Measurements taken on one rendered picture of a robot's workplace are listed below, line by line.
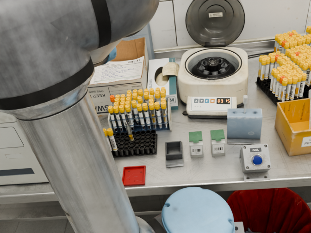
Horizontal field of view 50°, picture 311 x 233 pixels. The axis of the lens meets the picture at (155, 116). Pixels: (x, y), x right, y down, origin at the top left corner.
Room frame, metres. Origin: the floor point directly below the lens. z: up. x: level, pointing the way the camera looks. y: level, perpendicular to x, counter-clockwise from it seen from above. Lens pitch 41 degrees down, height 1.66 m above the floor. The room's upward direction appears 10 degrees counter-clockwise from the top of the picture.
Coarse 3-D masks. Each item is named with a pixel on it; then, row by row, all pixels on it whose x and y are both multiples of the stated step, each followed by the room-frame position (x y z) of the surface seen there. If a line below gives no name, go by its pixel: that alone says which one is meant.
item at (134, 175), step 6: (126, 168) 0.68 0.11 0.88; (132, 168) 0.68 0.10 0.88; (138, 168) 0.67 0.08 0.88; (144, 168) 0.67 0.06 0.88; (126, 174) 0.66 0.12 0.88; (132, 174) 0.66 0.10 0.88; (138, 174) 0.65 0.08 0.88; (144, 174) 0.64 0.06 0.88; (126, 180) 0.64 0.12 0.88; (132, 180) 0.63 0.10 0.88; (138, 180) 0.63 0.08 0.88; (144, 180) 0.62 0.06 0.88
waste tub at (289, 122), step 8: (280, 104) 0.75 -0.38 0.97; (288, 104) 0.75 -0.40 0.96; (296, 104) 0.74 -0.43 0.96; (304, 104) 0.74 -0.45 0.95; (280, 112) 0.72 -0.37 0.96; (288, 112) 0.75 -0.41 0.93; (296, 112) 0.74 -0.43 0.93; (304, 112) 0.74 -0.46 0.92; (280, 120) 0.71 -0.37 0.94; (288, 120) 0.74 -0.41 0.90; (296, 120) 0.74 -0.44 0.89; (304, 120) 0.74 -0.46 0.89; (280, 128) 0.70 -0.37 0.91; (288, 128) 0.65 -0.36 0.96; (296, 128) 0.72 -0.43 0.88; (304, 128) 0.71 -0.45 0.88; (280, 136) 0.69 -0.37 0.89; (288, 136) 0.64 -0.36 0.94; (296, 136) 0.62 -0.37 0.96; (304, 136) 0.62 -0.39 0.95; (288, 144) 0.63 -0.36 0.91; (296, 144) 0.62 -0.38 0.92; (304, 144) 0.62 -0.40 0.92; (288, 152) 0.63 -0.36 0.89; (296, 152) 0.62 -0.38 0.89; (304, 152) 0.62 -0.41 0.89
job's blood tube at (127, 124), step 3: (126, 123) 0.78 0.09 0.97; (129, 123) 0.77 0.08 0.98; (126, 126) 0.77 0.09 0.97; (129, 126) 0.77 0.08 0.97; (129, 129) 0.77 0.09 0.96; (129, 132) 0.77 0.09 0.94; (129, 135) 0.77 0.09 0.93; (132, 135) 0.77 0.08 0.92; (129, 138) 0.77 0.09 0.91; (132, 138) 0.77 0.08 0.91; (132, 141) 0.77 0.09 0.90
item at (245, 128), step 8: (232, 112) 0.74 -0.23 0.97; (240, 112) 0.74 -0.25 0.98; (248, 112) 0.73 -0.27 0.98; (256, 112) 0.72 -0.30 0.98; (232, 120) 0.72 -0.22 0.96; (240, 120) 0.72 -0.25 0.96; (248, 120) 0.71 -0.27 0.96; (256, 120) 0.70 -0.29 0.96; (232, 128) 0.72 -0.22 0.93; (240, 128) 0.72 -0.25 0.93; (248, 128) 0.71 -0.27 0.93; (256, 128) 0.70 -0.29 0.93; (232, 136) 0.72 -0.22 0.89; (240, 136) 0.72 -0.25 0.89; (248, 136) 0.71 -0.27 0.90; (256, 136) 0.70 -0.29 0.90
